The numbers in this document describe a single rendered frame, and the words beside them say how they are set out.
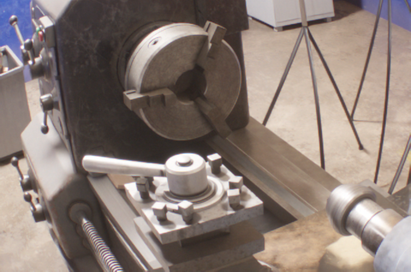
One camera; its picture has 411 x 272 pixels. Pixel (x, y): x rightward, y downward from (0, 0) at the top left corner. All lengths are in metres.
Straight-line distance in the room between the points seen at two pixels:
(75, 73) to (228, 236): 0.74
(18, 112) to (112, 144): 2.05
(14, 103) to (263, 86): 1.65
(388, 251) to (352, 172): 2.41
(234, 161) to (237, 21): 0.35
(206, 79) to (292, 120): 2.31
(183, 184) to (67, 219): 0.89
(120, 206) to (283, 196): 0.38
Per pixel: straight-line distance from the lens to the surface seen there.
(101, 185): 1.73
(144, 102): 1.50
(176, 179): 1.02
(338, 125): 3.76
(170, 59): 1.51
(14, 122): 3.78
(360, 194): 1.03
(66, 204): 1.84
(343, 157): 3.44
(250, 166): 1.72
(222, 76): 1.58
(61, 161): 1.89
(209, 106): 1.55
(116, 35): 1.67
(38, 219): 2.00
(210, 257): 1.04
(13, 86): 3.71
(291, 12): 5.26
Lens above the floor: 1.69
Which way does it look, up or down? 25 degrees down
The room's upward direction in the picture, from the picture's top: 6 degrees counter-clockwise
